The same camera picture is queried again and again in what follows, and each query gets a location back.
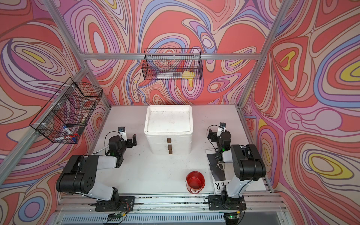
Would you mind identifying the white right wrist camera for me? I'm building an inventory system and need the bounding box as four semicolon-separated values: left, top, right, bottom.
217;122;226;137

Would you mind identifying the black white marker pen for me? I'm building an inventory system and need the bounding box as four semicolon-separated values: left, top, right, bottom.
93;148;106;155

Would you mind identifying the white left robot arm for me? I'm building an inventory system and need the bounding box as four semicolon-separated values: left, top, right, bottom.
56;134;137;213

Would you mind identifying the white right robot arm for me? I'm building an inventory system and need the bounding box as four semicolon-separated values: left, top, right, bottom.
207;130;266;212

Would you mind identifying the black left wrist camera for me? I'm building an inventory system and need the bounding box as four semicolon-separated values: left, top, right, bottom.
118;127;127;141

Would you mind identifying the white drawer cabinet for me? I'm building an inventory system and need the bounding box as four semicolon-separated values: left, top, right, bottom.
144;105;194;155

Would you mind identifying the red metal bucket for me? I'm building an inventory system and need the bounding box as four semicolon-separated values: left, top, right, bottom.
186;171;205;194

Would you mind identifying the white LOVER book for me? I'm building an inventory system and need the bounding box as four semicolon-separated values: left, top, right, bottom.
206;150;247;198

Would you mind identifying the yellow item in basket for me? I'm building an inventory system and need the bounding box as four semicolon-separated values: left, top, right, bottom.
181;70;196;80

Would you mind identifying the black wire basket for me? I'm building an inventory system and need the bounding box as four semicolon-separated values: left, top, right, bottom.
142;47;203;81
30;78;103;144

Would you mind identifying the black wire basket back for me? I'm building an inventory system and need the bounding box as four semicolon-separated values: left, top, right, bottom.
142;47;203;81

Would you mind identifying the black wire basket left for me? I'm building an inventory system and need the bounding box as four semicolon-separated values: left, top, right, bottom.
30;78;103;144

